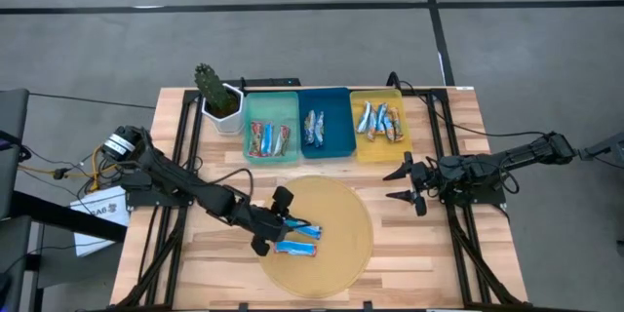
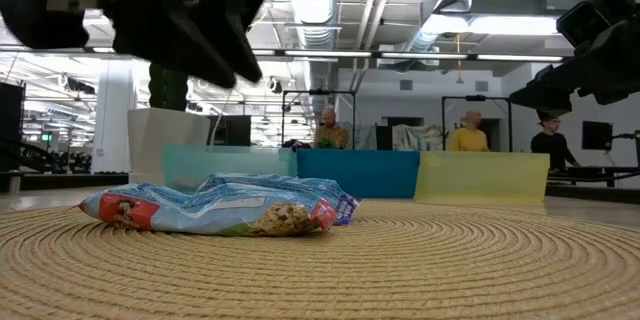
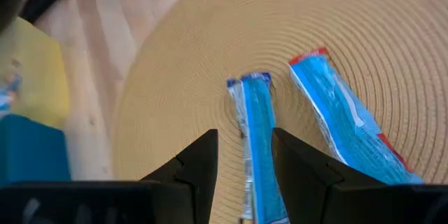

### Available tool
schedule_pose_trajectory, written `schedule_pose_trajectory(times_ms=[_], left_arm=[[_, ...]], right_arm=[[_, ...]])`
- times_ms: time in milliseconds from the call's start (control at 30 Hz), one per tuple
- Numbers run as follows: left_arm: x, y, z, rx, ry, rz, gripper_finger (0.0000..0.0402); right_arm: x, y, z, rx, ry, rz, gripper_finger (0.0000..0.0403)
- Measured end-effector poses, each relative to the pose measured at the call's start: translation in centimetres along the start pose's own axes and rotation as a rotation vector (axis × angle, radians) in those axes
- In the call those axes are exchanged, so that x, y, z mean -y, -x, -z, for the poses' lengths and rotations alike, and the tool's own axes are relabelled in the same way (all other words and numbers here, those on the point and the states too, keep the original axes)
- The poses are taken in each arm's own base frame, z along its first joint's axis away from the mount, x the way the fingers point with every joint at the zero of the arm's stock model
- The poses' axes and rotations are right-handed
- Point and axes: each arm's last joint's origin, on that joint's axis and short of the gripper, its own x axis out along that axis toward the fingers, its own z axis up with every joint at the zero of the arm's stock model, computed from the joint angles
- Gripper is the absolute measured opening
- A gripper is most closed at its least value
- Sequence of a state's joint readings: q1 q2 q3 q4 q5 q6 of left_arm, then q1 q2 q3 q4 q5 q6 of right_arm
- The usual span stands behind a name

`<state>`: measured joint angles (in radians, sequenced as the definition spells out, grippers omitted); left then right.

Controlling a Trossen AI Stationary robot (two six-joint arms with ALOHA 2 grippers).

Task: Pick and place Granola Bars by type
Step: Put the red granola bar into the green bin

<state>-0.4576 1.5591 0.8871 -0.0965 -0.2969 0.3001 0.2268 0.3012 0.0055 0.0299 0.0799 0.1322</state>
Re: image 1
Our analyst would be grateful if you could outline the long black arm cable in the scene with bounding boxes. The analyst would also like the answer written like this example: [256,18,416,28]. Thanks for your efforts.
[386,71,547,140]

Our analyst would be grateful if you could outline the teal translucent plastic bin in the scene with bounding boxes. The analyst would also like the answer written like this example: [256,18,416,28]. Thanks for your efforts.
[242,91,301,166]

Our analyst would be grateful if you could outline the white printed paper sheet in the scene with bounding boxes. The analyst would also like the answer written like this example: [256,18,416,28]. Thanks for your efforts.
[69,184,132,258]

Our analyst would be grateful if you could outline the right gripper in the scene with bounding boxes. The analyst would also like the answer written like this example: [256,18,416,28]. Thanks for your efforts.
[382,151,443,217]

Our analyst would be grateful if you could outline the black beam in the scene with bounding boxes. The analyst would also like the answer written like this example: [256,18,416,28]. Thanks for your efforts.
[9,189,129,244]

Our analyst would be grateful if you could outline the white hexagonal plant pot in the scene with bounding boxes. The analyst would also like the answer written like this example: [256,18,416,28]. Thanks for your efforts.
[201,82,247,137]

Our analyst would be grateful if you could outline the yellow cable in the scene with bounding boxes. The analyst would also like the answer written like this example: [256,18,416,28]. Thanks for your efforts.
[19,148,121,191]

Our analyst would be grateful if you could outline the silver blue granola bar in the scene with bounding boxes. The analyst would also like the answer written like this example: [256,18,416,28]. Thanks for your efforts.
[303,109,317,145]
[313,110,326,147]

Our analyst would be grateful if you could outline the thin black floor cable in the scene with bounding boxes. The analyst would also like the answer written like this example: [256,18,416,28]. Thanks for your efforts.
[27,91,158,109]

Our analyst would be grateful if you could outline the dark blue plastic bin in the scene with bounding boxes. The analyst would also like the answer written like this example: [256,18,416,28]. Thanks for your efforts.
[296,86,357,161]

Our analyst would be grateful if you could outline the black power strip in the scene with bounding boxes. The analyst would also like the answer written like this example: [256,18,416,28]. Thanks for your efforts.
[240,76,302,89]

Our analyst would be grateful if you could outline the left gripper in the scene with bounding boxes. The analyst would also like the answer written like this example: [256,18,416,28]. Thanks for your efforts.
[246,185,312,257]

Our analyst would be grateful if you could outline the round wooden plate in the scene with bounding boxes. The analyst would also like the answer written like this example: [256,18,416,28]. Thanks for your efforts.
[257,175,375,299]

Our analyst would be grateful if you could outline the blue granola bar red ends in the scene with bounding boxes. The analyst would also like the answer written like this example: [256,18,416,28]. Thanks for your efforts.
[260,122,274,157]
[284,217,324,241]
[272,239,318,258]

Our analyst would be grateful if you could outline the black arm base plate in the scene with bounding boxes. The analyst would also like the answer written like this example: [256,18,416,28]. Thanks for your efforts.
[436,182,508,207]
[125,175,196,209]

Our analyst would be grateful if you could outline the grey tripod stand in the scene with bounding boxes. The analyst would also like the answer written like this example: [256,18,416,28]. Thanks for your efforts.
[577,131,624,162]

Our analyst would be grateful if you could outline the yellow translucent plastic bin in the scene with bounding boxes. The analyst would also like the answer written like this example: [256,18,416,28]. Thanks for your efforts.
[349,88,414,164]

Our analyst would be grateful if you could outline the red green Chewy bar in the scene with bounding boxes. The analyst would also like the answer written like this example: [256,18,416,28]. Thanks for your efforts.
[248,121,263,158]
[273,124,293,157]

